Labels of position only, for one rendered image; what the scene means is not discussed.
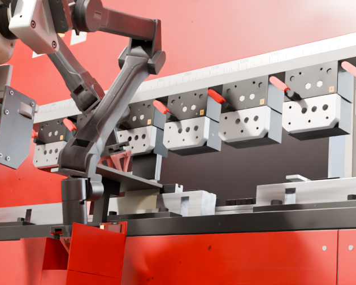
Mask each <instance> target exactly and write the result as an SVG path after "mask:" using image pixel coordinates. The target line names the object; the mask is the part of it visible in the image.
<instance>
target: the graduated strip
mask: <svg viewBox="0 0 356 285"><path fill-rule="evenodd" d="M353 45H356V33H352V34H347V35H344V36H340V37H335V38H330V39H327V40H322V41H318V42H313V43H310V44H305V45H301V46H296V47H291V48H288V49H283V50H279V51H274V52H271V53H266V54H261V55H257V56H254V57H249V58H244V59H240V60H236V61H232V62H227V63H222V64H218V65H214V66H210V67H205V68H201V69H197V70H193V71H188V72H183V73H180V74H175V75H171V76H166V77H161V78H158V79H154V80H149V81H144V82H142V84H141V85H140V86H139V88H138V89H137V91H136V93H139V92H144V91H147V90H152V89H157V88H162V87H167V86H170V85H175V84H180V83H185V82H189V81H193V80H198V79H203V78H207V77H212V76H216V75H221V74H226V73H230V72H235V71H239V70H244V69H248V68H253V67H258V66H262V65H266V64H271V63H276V62H281V61H285V60H289V59H294V58H299V57H304V56H307V55H312V54H317V53H322V52H325V51H330V50H335V49H340V48H345V47H348V46H353ZM75 106H76V105H75V102H74V100H73V99H68V100H64V101H59V102H54V103H50V104H46V105H42V106H39V109H38V113H35V115H38V114H43V113H48V112H52V111H57V110H61V109H66V108H70V107H75Z"/></svg>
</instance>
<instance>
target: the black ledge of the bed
mask: <svg viewBox="0 0 356 285"><path fill-rule="evenodd" d="M125 221H126V222H127V233H126V236H150V235H182V234H214V233H231V232H263V231H295V230H328V229H345V228H356V207H345V208H325V209H306V210H286V211H266V212H256V213H236V214H216V215H196V216H186V217H166V218H146V219H126V220H115V221H107V223H109V222H125ZM50 226H63V224H62V223H56V224H37V225H26V226H6V227H0V241H4V240H20V239H22V238H45V237H49V238H53V235H51V234H50Z"/></svg>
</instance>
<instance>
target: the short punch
mask: <svg viewBox="0 0 356 285"><path fill-rule="evenodd" d="M161 160H162V156H161V155H159V154H153V155H148V156H140V157H133V162H132V175H134V176H138V177H141V178H144V179H147V180H150V181H152V182H156V183H157V180H159V178H160V167H161Z"/></svg>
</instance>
